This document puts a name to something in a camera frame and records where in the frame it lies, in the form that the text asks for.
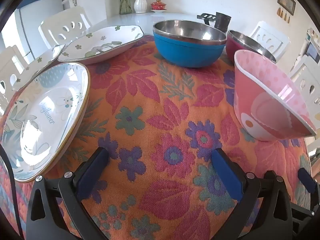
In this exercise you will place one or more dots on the green glass vase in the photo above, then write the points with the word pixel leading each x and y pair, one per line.
pixel 125 3

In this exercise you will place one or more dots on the television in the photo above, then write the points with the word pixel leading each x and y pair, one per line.
pixel 313 51

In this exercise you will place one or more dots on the small white green-flower plate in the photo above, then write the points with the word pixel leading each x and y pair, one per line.
pixel 42 60

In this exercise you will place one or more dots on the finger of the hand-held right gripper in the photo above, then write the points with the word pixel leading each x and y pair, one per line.
pixel 301 211
pixel 306 180

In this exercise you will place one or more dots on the framed wall picture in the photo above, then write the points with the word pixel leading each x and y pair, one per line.
pixel 286 1

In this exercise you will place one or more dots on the large white green-flower plate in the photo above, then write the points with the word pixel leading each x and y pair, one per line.
pixel 112 38

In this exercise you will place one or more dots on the blue leaf-print plate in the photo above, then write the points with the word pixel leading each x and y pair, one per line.
pixel 50 110

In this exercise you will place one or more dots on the red lidded bowl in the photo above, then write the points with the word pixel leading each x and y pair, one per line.
pixel 158 5

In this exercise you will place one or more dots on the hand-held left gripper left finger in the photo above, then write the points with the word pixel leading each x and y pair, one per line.
pixel 92 172

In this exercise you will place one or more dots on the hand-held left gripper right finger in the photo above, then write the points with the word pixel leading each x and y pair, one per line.
pixel 225 172

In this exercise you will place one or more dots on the blue steel-lined bowl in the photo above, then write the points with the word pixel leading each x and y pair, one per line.
pixel 185 52

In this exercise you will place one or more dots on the magenta steel-lined bowl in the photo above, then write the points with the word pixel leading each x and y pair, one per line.
pixel 247 42

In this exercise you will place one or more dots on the black manual coffee grinder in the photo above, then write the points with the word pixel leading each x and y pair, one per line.
pixel 222 21

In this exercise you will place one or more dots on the orange floral tablecloth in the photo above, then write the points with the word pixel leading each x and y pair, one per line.
pixel 155 120

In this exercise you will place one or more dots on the pink dotted bowl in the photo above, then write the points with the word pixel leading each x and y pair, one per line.
pixel 262 110

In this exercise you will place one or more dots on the hanging gourd ornaments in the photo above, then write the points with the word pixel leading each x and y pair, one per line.
pixel 285 16

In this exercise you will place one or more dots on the white ribbed vase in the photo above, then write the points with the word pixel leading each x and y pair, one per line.
pixel 140 3

